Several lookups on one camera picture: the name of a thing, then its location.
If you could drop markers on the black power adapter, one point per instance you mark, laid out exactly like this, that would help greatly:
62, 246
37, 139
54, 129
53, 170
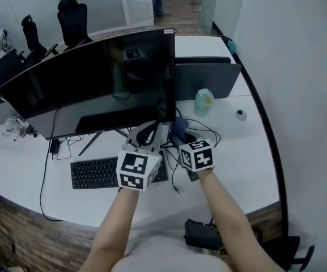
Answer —
54, 146

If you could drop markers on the black side monitor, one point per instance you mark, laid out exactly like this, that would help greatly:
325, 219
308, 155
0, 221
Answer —
1, 71

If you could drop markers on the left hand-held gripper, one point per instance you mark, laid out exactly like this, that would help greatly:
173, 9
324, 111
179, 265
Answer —
132, 169

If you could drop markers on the black box under desk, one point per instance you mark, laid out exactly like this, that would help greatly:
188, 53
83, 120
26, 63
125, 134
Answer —
201, 234

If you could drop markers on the small white round device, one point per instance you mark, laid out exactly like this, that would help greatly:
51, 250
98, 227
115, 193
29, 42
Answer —
241, 115

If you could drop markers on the black keyboard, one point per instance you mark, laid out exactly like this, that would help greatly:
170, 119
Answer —
95, 173

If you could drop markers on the person's left forearm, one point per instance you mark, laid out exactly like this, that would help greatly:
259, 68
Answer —
115, 225

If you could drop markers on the person's light grey shirt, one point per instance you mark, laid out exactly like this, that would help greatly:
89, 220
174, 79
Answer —
169, 254

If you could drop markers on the pale green plastic bottle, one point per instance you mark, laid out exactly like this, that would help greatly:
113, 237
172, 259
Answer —
204, 102

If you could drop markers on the small blue object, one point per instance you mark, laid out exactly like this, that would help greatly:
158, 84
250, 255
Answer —
231, 46

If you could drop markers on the person's right forearm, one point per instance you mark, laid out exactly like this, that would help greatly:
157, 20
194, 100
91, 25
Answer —
228, 217

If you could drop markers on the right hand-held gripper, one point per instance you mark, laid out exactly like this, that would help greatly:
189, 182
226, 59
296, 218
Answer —
198, 156

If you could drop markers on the black computer monitor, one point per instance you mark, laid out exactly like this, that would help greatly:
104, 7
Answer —
95, 75

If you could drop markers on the black chair base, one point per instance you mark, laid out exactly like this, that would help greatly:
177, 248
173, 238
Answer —
293, 252

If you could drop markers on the black monitor stand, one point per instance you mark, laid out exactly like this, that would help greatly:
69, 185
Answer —
91, 143

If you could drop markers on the dark blue cloth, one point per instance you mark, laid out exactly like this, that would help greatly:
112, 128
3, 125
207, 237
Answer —
178, 126

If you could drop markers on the white gadget with black parts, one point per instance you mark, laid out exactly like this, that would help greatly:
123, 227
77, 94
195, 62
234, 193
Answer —
18, 126

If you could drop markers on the black high-back office chair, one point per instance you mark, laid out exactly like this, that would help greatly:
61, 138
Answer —
74, 21

